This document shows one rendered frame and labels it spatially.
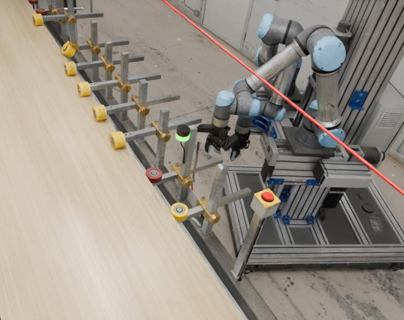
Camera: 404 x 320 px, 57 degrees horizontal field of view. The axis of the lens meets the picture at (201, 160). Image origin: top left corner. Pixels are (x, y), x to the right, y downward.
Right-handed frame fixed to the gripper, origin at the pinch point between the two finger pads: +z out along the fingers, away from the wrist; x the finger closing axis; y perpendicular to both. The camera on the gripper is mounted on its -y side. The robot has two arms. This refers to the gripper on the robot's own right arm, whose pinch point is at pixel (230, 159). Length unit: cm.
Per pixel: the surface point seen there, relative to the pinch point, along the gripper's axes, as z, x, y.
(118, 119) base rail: 13, 71, -37
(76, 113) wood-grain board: -8, 59, -66
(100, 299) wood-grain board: -8, -48, -93
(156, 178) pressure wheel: -8.1, -3.7, -48.6
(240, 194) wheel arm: -3.2, -26.1, -13.3
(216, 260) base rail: 13, -44, -36
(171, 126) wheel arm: -13.1, 23.4, -26.2
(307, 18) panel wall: 2, 159, 218
